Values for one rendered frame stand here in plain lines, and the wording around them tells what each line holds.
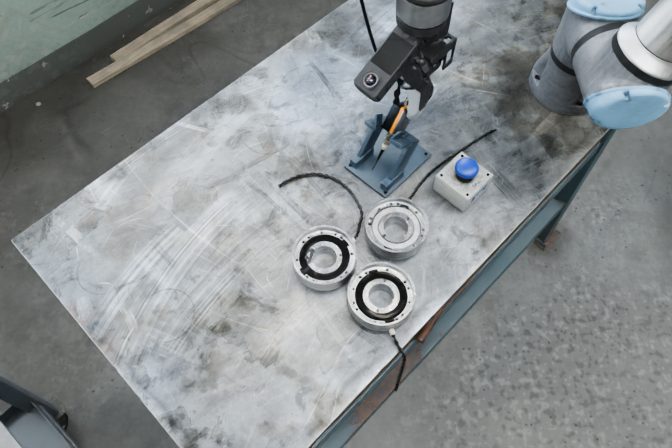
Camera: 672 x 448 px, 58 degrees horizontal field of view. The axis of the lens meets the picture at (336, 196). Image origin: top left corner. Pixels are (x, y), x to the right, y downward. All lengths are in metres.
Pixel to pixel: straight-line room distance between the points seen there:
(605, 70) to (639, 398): 1.12
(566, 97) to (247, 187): 0.61
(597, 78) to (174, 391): 0.81
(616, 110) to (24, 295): 1.70
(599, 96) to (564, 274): 1.03
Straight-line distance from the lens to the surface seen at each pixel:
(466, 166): 1.03
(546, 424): 1.82
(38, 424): 1.69
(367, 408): 1.51
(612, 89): 1.02
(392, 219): 1.02
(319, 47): 1.29
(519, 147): 1.17
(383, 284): 0.96
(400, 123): 1.02
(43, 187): 2.26
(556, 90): 1.22
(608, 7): 1.11
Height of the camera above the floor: 1.71
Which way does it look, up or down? 59 degrees down
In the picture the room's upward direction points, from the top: 2 degrees counter-clockwise
